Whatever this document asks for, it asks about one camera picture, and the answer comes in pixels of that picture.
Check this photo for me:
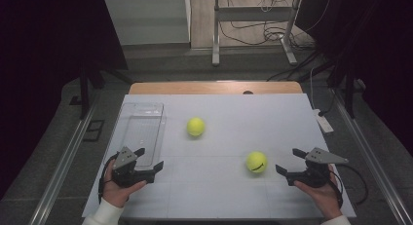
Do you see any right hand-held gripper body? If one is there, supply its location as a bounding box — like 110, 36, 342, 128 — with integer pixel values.
285, 147, 350, 189

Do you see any tangle of black floor cables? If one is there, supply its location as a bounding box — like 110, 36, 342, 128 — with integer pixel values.
218, 0, 332, 53

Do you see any plain yellow tennis ball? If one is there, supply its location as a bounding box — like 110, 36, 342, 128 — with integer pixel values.
186, 116, 207, 137

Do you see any aluminium floor rail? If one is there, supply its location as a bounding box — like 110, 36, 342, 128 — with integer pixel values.
28, 97, 98, 225
330, 88, 413, 225

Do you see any yellow tennis ball black mark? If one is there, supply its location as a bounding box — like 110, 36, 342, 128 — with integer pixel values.
245, 150, 269, 174

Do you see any person's left hand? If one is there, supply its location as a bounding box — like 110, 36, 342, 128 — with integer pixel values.
101, 159, 148, 208

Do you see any white cabinet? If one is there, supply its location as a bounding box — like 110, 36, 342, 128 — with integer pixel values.
104, 0, 192, 47

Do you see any black metal stand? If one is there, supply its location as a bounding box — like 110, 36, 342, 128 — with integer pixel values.
68, 63, 134, 121
327, 65, 358, 119

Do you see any person's right hand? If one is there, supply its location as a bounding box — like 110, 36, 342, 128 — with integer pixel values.
293, 164, 344, 221

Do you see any white power strip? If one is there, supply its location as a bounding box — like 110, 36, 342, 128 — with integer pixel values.
312, 108, 335, 134

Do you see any clear plastic container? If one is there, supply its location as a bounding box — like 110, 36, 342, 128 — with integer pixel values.
111, 102, 168, 170

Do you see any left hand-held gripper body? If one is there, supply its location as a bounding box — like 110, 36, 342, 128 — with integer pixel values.
111, 146, 156, 189

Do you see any black floor plate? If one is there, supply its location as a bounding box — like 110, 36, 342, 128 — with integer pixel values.
82, 119, 105, 142

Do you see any white board table cover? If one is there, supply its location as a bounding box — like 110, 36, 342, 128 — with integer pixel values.
82, 94, 357, 219

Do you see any right hand-held gripper black cable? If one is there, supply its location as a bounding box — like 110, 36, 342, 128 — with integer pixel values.
327, 163, 369, 209

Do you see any grey metal desk frame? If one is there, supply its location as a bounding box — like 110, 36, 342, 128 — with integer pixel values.
211, 0, 303, 67

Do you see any black plug with cable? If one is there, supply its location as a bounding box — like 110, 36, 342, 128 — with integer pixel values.
318, 88, 337, 118

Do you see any left hand-held gripper black cable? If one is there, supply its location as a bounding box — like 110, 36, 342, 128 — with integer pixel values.
97, 152, 119, 204

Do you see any wooden table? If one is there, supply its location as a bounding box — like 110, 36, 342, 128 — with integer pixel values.
129, 81, 304, 95

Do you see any black curtain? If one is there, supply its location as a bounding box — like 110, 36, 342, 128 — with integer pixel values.
0, 0, 130, 200
295, 0, 413, 158

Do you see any hand-held gripper black cable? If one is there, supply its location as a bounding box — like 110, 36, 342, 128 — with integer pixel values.
97, 152, 119, 204
327, 163, 369, 209

